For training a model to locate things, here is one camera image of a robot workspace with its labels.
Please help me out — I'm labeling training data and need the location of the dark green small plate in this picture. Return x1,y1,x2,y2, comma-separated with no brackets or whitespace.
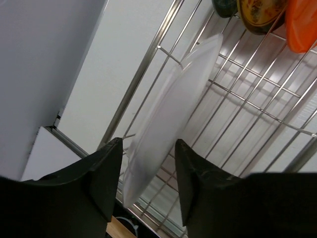
212,0,238,18

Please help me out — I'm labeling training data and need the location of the yellow patterned dark plate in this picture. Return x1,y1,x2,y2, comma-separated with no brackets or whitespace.
237,0,288,35

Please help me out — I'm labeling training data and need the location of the orange plastic plate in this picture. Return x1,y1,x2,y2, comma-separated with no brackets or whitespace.
285,0,317,54

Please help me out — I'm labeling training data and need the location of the translucent white plate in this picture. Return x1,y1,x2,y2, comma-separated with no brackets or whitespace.
122,33,223,208

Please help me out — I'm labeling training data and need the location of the white plastic drip tray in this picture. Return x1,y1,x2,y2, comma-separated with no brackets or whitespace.
137,154,186,238

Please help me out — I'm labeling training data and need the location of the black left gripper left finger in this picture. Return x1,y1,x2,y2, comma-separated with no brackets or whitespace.
0,137,123,238

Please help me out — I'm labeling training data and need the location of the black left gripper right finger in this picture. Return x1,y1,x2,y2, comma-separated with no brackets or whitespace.
174,139,317,238

